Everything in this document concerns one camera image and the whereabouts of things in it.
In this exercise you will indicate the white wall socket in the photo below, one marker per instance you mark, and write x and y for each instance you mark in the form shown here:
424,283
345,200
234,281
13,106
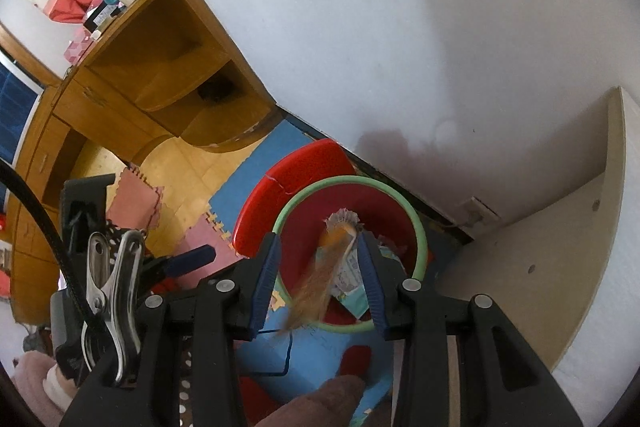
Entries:
477,209

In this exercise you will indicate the wooden desk cabinet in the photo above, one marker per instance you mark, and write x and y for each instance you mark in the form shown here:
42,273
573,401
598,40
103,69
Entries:
150,57

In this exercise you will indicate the person's left forearm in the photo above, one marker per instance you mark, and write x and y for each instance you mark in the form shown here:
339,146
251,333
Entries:
35,382

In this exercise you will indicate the black box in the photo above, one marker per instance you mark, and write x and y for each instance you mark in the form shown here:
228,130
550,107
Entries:
102,17

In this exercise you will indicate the metal spring clip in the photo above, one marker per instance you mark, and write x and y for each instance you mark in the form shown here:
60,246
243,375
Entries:
125,287

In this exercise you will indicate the teal printed plastic packet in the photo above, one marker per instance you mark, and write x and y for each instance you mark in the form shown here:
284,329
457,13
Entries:
352,292

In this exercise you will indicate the orange snack wrapper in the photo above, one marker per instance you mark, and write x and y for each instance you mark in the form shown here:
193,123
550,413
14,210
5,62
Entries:
320,272

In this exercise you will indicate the red bin with green rim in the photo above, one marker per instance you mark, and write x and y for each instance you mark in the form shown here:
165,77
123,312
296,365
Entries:
395,217

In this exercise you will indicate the foam puzzle floor mat tiles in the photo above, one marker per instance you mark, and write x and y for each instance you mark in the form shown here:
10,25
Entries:
135,207

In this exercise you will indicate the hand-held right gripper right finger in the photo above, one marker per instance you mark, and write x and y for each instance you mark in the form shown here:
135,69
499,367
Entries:
372,292

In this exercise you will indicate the blue gridded panel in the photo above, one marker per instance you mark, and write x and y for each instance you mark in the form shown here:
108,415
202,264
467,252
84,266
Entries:
15,112

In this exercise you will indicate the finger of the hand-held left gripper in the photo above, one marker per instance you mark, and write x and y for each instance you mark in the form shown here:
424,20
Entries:
192,259

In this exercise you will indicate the pink checked box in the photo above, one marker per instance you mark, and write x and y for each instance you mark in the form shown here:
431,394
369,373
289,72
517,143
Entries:
77,47

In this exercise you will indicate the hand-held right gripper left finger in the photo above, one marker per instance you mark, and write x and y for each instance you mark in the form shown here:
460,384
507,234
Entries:
265,287

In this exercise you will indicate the red plastic stool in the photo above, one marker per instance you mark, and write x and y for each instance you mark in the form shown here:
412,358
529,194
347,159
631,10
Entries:
300,167

